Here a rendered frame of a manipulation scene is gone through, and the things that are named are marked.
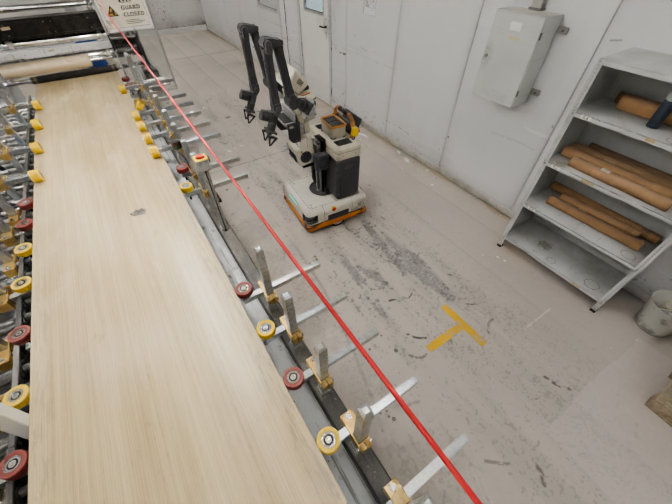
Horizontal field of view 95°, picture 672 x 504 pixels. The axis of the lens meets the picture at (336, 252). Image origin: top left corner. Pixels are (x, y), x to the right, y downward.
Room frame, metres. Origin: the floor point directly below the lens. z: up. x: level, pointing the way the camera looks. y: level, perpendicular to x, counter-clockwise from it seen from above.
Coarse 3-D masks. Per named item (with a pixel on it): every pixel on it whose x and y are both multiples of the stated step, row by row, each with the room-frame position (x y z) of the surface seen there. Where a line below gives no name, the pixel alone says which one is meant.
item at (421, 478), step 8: (456, 440) 0.26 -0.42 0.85; (464, 440) 0.26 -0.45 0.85; (448, 448) 0.23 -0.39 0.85; (456, 448) 0.23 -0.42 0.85; (448, 456) 0.21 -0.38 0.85; (432, 464) 0.19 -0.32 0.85; (440, 464) 0.19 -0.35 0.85; (424, 472) 0.16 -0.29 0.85; (432, 472) 0.16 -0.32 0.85; (416, 480) 0.14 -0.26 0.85; (424, 480) 0.14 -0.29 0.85; (408, 488) 0.12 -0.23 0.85; (416, 488) 0.12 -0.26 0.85; (408, 496) 0.10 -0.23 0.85
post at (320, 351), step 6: (318, 348) 0.47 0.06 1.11; (324, 348) 0.47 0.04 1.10; (318, 354) 0.46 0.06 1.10; (324, 354) 0.47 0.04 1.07; (318, 360) 0.46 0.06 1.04; (324, 360) 0.47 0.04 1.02; (318, 366) 0.46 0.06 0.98; (324, 366) 0.47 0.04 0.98; (318, 372) 0.47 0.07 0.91; (324, 372) 0.47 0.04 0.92; (318, 384) 0.48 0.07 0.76
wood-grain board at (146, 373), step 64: (64, 128) 2.55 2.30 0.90; (128, 128) 2.55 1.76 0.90; (64, 192) 1.64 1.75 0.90; (128, 192) 1.64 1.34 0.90; (64, 256) 1.08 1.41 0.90; (128, 256) 1.08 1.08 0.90; (192, 256) 1.08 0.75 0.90; (64, 320) 0.70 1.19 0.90; (128, 320) 0.70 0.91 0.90; (192, 320) 0.70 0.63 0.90; (64, 384) 0.43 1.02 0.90; (128, 384) 0.43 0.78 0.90; (192, 384) 0.43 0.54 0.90; (256, 384) 0.43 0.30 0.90; (64, 448) 0.22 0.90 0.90; (128, 448) 0.22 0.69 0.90; (192, 448) 0.22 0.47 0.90; (256, 448) 0.22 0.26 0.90
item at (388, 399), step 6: (414, 378) 0.47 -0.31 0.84; (402, 384) 0.45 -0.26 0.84; (408, 384) 0.45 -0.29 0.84; (414, 384) 0.45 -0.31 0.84; (396, 390) 0.43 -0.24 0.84; (402, 390) 0.43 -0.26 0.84; (408, 390) 0.44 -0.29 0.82; (390, 396) 0.41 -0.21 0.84; (378, 402) 0.38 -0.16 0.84; (384, 402) 0.38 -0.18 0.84; (390, 402) 0.38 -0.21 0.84; (372, 408) 0.36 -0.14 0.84; (378, 408) 0.36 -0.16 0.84; (384, 408) 0.37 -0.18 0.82; (342, 432) 0.28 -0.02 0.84; (348, 432) 0.28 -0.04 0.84; (342, 438) 0.26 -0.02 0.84
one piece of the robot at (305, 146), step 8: (304, 96) 2.37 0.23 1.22; (312, 96) 2.40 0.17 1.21; (296, 112) 2.37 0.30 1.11; (296, 120) 2.40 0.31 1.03; (304, 120) 2.42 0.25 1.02; (304, 128) 2.43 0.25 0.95; (304, 136) 2.41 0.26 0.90; (288, 144) 2.49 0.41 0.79; (296, 144) 2.44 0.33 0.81; (304, 144) 2.38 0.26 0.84; (312, 144) 2.42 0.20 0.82; (296, 152) 2.35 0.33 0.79; (304, 152) 2.38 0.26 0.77; (312, 152) 2.42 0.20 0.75; (304, 160) 2.37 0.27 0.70; (312, 160) 2.41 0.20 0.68
